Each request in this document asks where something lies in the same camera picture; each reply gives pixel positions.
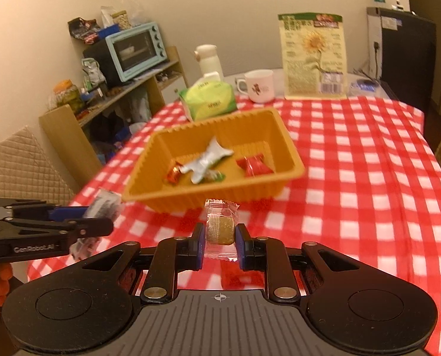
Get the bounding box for small red gold candy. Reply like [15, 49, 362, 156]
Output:
[166, 161, 184, 185]

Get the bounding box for blue wrapped pack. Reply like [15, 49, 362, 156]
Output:
[350, 79, 379, 96]

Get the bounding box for silver foil packet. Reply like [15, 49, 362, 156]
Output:
[179, 136, 234, 184]

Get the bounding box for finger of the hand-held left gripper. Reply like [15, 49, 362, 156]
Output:
[0, 217, 115, 246]
[0, 197, 89, 222]

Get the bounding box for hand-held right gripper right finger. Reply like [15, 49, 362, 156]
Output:
[234, 222, 359, 303]

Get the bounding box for white thermos bottle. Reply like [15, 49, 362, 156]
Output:
[194, 44, 225, 83]

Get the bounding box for light blue toaster oven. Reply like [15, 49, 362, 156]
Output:
[105, 22, 169, 83]

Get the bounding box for orange plastic tray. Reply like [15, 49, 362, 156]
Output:
[122, 107, 306, 214]

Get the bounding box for orange bead bracelet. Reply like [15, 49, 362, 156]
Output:
[0, 263, 14, 307]

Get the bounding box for sunflower seed bag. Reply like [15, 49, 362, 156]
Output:
[278, 13, 349, 100]

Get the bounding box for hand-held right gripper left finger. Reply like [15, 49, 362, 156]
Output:
[81, 222, 207, 303]

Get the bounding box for red snack packet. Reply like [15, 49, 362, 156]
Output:
[235, 153, 274, 177]

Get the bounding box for jar with orange lid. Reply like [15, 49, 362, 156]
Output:
[52, 79, 85, 111]

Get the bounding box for clear cookie packet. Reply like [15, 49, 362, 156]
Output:
[204, 198, 240, 262]

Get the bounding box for white and green bag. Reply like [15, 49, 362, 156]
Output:
[81, 57, 106, 90]

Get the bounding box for white mug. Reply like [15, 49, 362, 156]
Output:
[235, 69, 275, 104]

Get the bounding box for chair with beige quilted cover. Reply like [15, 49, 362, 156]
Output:
[0, 125, 77, 201]

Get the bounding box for wooden shelf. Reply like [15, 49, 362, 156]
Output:
[39, 46, 190, 190]

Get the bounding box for clear bag of nuts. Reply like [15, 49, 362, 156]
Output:
[101, 5, 133, 31]

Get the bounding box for clear packet with dark contents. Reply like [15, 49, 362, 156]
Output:
[69, 188, 125, 261]

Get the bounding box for green tissue pack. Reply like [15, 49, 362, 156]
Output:
[178, 81, 238, 121]

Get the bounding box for black refrigerator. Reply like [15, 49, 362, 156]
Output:
[367, 6, 437, 111]

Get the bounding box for dark snack bag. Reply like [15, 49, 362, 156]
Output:
[68, 17, 103, 42]

